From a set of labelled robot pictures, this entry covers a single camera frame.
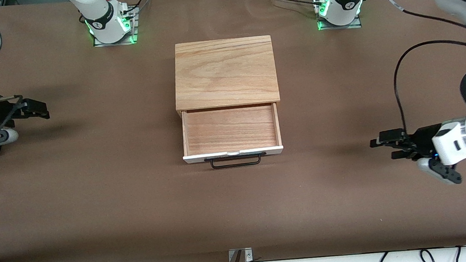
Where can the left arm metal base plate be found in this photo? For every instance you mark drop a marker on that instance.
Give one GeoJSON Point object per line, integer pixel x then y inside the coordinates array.
{"type": "Point", "coordinates": [353, 23]}

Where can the white fronted wooden drawer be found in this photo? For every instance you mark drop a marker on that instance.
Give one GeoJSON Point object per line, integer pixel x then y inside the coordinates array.
{"type": "Point", "coordinates": [230, 129]}

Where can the wooden drawer cabinet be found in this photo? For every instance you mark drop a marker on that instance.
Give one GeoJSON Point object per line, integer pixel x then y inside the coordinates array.
{"type": "Point", "coordinates": [225, 72]}

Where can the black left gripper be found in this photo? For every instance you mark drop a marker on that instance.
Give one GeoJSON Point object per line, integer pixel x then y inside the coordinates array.
{"type": "Point", "coordinates": [422, 137]}

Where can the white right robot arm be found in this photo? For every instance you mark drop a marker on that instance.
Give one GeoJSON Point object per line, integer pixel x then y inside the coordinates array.
{"type": "Point", "coordinates": [98, 15]}

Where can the small metal bracket plate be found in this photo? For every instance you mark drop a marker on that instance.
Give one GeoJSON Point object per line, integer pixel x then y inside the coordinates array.
{"type": "Point", "coordinates": [248, 253]}

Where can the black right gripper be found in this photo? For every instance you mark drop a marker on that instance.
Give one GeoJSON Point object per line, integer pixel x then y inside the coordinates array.
{"type": "Point", "coordinates": [0, 111]}

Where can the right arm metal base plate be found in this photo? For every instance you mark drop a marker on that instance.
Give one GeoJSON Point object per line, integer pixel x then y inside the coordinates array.
{"type": "Point", "coordinates": [131, 27]}

